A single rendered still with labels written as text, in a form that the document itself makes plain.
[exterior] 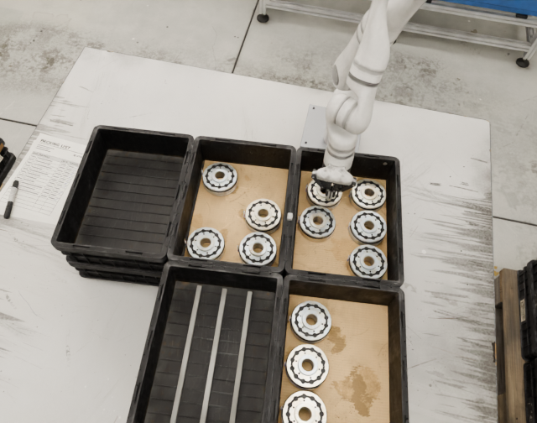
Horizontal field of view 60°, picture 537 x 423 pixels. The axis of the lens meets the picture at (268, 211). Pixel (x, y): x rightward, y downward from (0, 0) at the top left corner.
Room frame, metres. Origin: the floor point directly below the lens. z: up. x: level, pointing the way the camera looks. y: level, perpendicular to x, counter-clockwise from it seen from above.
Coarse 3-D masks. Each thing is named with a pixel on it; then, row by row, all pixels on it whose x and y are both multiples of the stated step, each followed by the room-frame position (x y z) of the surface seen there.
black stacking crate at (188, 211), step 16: (208, 144) 0.83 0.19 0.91; (224, 144) 0.83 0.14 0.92; (224, 160) 0.83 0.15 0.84; (240, 160) 0.82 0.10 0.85; (256, 160) 0.82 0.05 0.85; (272, 160) 0.82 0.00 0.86; (288, 160) 0.82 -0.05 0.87; (192, 176) 0.71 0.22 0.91; (288, 176) 0.79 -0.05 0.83; (192, 192) 0.69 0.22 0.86; (192, 208) 0.66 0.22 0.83; (176, 240) 0.51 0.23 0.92
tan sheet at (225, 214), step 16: (208, 160) 0.83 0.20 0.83; (240, 176) 0.78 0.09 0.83; (256, 176) 0.78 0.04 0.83; (272, 176) 0.78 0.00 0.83; (240, 192) 0.72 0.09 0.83; (256, 192) 0.72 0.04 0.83; (272, 192) 0.73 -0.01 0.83; (208, 208) 0.66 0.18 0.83; (224, 208) 0.66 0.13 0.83; (240, 208) 0.66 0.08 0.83; (192, 224) 0.60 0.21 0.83; (208, 224) 0.61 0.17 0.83; (224, 224) 0.61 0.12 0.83; (240, 224) 0.61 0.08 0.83; (224, 240) 0.56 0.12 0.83; (240, 240) 0.56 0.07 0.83; (224, 256) 0.51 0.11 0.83
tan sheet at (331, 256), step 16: (304, 176) 0.79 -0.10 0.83; (304, 192) 0.73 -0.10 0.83; (304, 208) 0.68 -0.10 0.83; (336, 208) 0.69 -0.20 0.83; (352, 208) 0.69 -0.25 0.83; (384, 208) 0.70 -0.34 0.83; (320, 224) 0.63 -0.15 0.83; (336, 224) 0.63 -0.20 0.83; (304, 240) 0.57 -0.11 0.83; (336, 240) 0.58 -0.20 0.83; (352, 240) 0.58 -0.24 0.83; (384, 240) 0.59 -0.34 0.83; (304, 256) 0.52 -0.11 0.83; (320, 256) 0.53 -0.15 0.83; (336, 256) 0.53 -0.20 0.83; (336, 272) 0.48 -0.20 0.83
